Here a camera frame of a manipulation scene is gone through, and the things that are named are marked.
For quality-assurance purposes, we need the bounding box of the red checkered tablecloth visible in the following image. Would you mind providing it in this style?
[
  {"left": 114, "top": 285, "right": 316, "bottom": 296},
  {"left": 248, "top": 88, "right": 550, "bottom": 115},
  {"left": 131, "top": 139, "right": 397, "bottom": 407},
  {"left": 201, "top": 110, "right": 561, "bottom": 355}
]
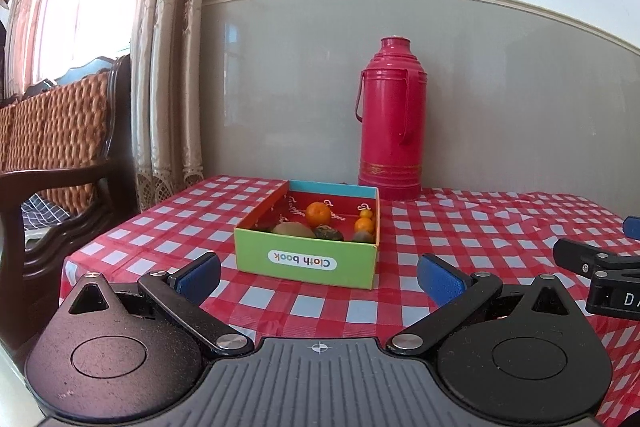
[{"left": 59, "top": 174, "right": 640, "bottom": 427}]

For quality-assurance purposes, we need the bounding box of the wooden chair with woven back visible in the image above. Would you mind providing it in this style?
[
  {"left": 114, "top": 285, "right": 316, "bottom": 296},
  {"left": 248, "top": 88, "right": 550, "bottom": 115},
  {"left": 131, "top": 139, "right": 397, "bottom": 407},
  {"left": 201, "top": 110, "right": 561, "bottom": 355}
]
[{"left": 0, "top": 54, "right": 140, "bottom": 360}]

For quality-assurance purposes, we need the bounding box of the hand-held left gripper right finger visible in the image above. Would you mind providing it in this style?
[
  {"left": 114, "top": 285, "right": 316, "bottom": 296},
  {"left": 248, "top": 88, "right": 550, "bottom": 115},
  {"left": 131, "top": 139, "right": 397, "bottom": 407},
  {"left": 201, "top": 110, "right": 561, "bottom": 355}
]
[{"left": 386, "top": 253, "right": 584, "bottom": 356}]

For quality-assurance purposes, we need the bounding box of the red thermos flask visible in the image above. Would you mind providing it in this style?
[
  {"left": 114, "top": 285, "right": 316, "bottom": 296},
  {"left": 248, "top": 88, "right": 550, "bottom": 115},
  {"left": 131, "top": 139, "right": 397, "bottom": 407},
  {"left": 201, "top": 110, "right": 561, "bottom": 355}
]
[{"left": 355, "top": 36, "right": 426, "bottom": 202}]

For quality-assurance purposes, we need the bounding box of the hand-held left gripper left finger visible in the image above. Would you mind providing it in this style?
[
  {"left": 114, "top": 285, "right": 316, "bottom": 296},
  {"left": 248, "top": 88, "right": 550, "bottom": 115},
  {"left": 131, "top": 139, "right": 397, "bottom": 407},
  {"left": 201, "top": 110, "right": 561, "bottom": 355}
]
[{"left": 60, "top": 252, "right": 254, "bottom": 356}]

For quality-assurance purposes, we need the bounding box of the large orange mandarin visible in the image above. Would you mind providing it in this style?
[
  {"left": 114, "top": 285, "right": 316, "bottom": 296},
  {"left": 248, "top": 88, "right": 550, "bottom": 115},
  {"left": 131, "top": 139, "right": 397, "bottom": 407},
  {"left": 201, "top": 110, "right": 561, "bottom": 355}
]
[{"left": 305, "top": 202, "right": 332, "bottom": 227}]

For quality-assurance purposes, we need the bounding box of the blue checkered cloth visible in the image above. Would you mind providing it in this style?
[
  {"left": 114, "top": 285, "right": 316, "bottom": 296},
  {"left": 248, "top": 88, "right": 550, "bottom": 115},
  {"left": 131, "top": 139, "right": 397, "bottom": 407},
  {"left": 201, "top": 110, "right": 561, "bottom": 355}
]
[{"left": 21, "top": 193, "right": 74, "bottom": 236}]

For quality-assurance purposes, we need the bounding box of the beige lace curtain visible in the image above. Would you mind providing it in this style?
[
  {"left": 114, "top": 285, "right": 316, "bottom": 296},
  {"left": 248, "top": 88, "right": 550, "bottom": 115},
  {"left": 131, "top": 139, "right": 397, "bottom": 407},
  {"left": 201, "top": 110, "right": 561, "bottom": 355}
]
[{"left": 129, "top": 0, "right": 203, "bottom": 212}]

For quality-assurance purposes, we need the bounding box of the brown kiwi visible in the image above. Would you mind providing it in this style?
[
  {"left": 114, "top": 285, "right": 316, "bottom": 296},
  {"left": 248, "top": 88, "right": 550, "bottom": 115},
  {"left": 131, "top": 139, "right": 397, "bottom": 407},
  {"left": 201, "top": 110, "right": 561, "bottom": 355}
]
[{"left": 272, "top": 222, "right": 315, "bottom": 238}]

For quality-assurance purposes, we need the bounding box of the colourful cardboard box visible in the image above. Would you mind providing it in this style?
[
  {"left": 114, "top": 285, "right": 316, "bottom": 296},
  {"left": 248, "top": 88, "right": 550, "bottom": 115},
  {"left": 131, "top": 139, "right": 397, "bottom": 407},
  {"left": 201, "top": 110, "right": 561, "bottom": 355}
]
[{"left": 233, "top": 179, "right": 381, "bottom": 291}]

